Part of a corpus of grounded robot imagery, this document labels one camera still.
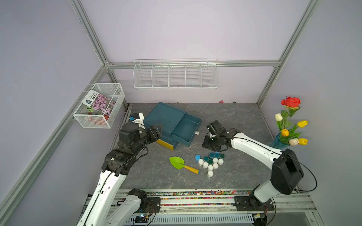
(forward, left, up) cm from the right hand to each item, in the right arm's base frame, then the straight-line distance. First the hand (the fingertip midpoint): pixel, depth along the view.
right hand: (203, 144), depth 85 cm
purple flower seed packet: (+13, +56, +24) cm, 62 cm away
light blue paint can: (-4, +3, -9) cm, 10 cm away
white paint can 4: (-7, -11, -8) cm, 16 cm away
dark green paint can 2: (-4, -9, -8) cm, 13 cm away
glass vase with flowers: (+3, -45, +13) cm, 47 cm away
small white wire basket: (+7, +64, +19) cm, 67 cm away
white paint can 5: (-10, -7, -8) cm, 15 cm away
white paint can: (-8, +2, -8) cm, 11 cm away
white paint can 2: (-10, -1, -8) cm, 12 cm away
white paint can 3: (-7, -8, -8) cm, 13 cm away
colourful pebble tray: (-27, +4, -12) cm, 30 cm away
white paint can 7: (-15, -4, -9) cm, 18 cm away
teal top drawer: (+10, +10, +2) cm, 14 cm away
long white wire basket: (+48, +19, +17) cm, 54 cm away
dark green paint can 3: (-7, -5, -8) cm, 12 cm away
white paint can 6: (-11, -4, -9) cm, 15 cm away
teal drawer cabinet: (+12, +21, +11) cm, 27 cm away
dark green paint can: (-3, -6, -8) cm, 10 cm away
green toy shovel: (-7, +15, -11) cm, 20 cm away
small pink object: (+48, -21, -11) cm, 54 cm away
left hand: (-3, +23, +21) cm, 31 cm away
